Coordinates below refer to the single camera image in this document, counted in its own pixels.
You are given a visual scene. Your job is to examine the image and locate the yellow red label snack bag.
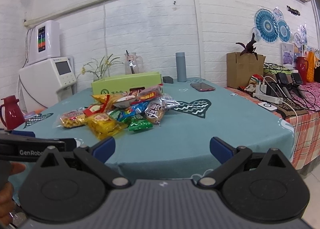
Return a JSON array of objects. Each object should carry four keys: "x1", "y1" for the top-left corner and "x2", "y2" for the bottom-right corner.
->
[{"x1": 54, "y1": 110, "x2": 87, "y2": 129}]

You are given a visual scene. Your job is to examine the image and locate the blue cookie packet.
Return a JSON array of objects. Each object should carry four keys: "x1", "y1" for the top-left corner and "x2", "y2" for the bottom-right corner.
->
[{"x1": 122, "y1": 102, "x2": 149, "y2": 118}]

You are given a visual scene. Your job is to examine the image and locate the round bread snack packet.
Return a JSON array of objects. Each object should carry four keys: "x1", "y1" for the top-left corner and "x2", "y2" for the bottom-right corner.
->
[{"x1": 145, "y1": 99, "x2": 165, "y2": 125}]

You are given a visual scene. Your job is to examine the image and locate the person's left hand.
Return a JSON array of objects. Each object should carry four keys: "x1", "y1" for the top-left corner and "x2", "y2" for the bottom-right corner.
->
[{"x1": 0, "y1": 160, "x2": 27, "y2": 226}]

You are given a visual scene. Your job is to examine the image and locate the red thermos jug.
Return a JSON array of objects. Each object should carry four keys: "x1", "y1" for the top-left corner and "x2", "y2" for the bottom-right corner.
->
[{"x1": 1, "y1": 95, "x2": 25, "y2": 130}]

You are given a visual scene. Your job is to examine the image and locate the green snack packet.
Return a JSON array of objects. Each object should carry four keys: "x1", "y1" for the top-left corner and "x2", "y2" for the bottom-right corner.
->
[{"x1": 128, "y1": 119, "x2": 153, "y2": 132}]

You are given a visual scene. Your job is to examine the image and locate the orange chips bag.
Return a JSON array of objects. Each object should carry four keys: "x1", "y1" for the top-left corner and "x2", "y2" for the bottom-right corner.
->
[{"x1": 92, "y1": 94, "x2": 119, "y2": 109}]

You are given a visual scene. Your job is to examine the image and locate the white water dispenser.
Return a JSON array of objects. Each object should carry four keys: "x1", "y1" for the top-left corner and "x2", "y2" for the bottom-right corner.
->
[{"x1": 18, "y1": 57, "x2": 76, "y2": 112}]

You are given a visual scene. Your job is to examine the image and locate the white power strip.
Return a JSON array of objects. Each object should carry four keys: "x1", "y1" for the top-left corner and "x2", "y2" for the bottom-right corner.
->
[{"x1": 253, "y1": 85, "x2": 283, "y2": 104}]

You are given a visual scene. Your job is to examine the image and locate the green cardboard box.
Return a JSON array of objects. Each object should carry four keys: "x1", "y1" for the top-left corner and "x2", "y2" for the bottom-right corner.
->
[{"x1": 91, "y1": 72, "x2": 162, "y2": 95}]

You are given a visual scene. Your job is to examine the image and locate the smartphone with red case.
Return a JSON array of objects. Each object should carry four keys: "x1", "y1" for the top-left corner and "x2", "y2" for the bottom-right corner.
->
[{"x1": 190, "y1": 83, "x2": 215, "y2": 92}]

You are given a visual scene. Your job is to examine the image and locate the plaid tablecloth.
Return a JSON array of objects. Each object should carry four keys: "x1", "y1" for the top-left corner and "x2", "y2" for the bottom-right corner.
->
[{"x1": 221, "y1": 87, "x2": 319, "y2": 170}]

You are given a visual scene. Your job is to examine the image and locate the glass vase with plant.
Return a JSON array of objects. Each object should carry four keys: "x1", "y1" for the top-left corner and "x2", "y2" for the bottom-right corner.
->
[{"x1": 77, "y1": 54, "x2": 124, "y2": 80}]

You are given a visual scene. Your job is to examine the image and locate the brown cardboard box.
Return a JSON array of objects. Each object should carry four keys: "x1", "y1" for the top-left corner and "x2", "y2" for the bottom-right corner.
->
[{"x1": 226, "y1": 52, "x2": 266, "y2": 89}]

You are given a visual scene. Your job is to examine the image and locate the glass pitcher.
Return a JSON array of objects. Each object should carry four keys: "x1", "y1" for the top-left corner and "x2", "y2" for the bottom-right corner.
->
[{"x1": 125, "y1": 51, "x2": 144, "y2": 74}]

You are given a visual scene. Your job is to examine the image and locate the black rectangular case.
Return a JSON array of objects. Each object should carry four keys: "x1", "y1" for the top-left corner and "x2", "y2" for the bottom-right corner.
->
[{"x1": 162, "y1": 76, "x2": 174, "y2": 84}]

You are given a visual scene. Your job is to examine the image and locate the white water purifier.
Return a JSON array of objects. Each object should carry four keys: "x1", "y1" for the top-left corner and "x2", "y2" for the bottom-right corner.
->
[{"x1": 27, "y1": 20, "x2": 61, "y2": 66}]

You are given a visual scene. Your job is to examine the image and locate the dark red plant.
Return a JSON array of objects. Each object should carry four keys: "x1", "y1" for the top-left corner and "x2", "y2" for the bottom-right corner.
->
[{"x1": 236, "y1": 33, "x2": 258, "y2": 60}]

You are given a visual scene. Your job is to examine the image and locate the grey cylindrical bottle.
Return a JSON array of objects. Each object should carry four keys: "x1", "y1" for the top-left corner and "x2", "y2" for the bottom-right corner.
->
[{"x1": 175, "y1": 52, "x2": 187, "y2": 82}]

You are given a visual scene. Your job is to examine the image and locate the blue paper fan decoration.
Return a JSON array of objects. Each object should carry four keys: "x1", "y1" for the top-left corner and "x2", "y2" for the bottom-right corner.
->
[{"x1": 254, "y1": 9, "x2": 279, "y2": 43}]

